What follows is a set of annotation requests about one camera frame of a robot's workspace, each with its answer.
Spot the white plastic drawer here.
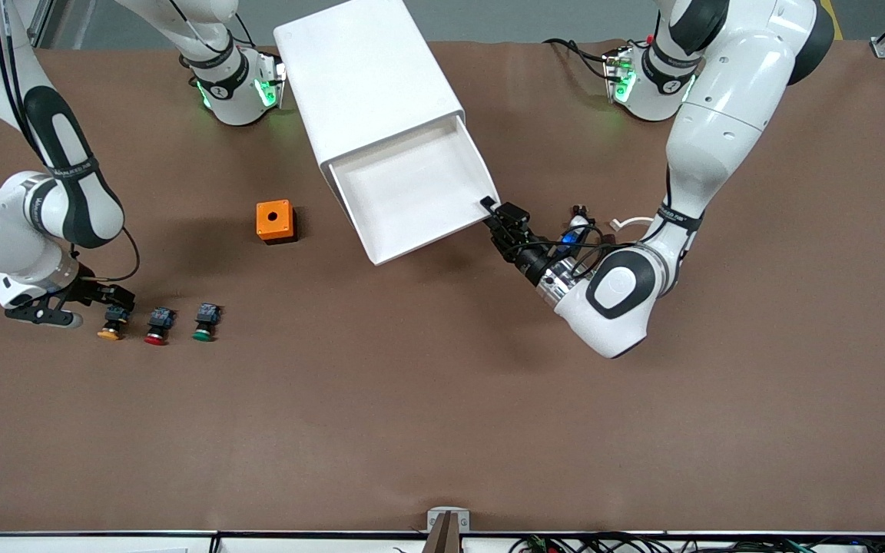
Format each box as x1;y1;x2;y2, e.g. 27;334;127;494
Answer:
330;115;502;267

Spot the red push button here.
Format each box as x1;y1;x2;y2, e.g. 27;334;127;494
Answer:
143;307;177;346

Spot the black right arm base cable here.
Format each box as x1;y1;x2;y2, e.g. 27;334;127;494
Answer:
168;0;259;48

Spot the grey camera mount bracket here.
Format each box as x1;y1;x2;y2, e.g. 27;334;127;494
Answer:
426;507;471;553

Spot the black arm base cable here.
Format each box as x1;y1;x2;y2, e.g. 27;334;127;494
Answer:
168;0;259;48
542;38;620;81

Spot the black cable bundle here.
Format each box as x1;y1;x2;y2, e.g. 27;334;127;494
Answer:
508;531;885;553

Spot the brown table cover sheet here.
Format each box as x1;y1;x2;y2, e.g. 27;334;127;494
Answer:
0;38;885;535

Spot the yellow push button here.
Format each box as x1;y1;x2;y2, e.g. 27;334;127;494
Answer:
97;305;134;341

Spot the orange box with hole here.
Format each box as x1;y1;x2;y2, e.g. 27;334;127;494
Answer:
256;200;298;245

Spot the black left arm base cable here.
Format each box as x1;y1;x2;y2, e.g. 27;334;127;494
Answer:
542;38;620;81

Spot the white table edge rail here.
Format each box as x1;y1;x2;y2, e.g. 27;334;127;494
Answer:
0;530;885;553

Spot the green push button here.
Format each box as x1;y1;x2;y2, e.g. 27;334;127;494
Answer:
191;303;222;342

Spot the white drawer cabinet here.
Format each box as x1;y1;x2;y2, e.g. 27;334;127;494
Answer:
273;0;466;193

